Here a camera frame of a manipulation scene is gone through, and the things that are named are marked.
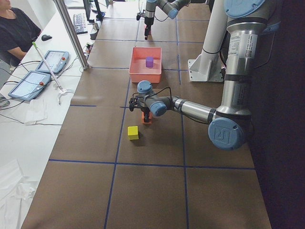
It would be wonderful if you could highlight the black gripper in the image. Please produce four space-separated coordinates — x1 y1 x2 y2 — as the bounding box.
141 107 150 123
143 17 154 41

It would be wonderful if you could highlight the orange foam block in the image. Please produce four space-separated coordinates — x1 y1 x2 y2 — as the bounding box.
142 112 153 125

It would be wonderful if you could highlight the purple foam block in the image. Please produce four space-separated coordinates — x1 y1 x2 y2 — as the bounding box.
145 56 154 68

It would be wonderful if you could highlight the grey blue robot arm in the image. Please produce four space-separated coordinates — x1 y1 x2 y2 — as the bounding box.
129 0 283 150
139 0 191 40

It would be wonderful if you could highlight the pink plastic bin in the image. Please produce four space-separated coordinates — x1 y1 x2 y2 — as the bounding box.
129 47 162 83

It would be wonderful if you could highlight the yellow foam block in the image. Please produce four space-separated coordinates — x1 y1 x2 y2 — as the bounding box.
127 126 139 140

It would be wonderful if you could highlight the black monitor stand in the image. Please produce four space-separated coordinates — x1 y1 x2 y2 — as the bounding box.
83 0 105 23

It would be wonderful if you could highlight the black keyboard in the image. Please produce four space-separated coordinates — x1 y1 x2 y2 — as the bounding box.
73 13 88 34

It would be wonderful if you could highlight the white grabber reacher stick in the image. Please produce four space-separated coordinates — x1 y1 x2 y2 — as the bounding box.
32 42 73 105

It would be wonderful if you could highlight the upper teach pendant tablet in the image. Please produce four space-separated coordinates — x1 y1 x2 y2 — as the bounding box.
35 50 70 74

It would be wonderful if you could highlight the teach pendant tablet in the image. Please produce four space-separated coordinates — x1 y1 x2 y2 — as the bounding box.
8 71 51 101
35 50 70 74

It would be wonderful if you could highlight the black computer mouse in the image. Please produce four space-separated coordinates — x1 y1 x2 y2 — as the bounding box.
41 34 52 41

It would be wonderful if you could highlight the white paper sheet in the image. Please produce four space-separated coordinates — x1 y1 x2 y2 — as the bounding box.
25 99 48 125

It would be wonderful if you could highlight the lower teach pendant tablet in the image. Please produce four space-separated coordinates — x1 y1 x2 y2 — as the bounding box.
8 71 51 101

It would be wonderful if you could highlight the person in black shirt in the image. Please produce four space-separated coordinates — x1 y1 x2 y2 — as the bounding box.
0 0 41 67

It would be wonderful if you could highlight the crumpled white cloth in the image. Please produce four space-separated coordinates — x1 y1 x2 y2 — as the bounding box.
0 159 38 229

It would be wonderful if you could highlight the white camera pole mount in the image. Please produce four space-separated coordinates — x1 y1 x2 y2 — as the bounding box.
188 0 228 82

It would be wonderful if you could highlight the aluminium frame post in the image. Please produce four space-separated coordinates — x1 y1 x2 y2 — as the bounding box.
54 0 89 70

